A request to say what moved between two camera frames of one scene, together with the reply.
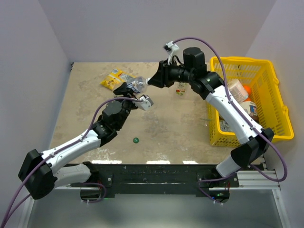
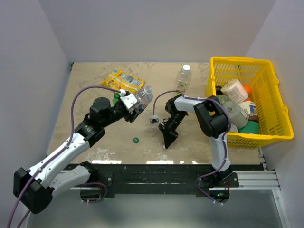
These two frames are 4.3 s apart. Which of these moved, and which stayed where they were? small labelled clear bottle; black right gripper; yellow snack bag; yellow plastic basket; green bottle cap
Moved: black right gripper; small labelled clear bottle
Stayed: yellow plastic basket; green bottle cap; yellow snack bag
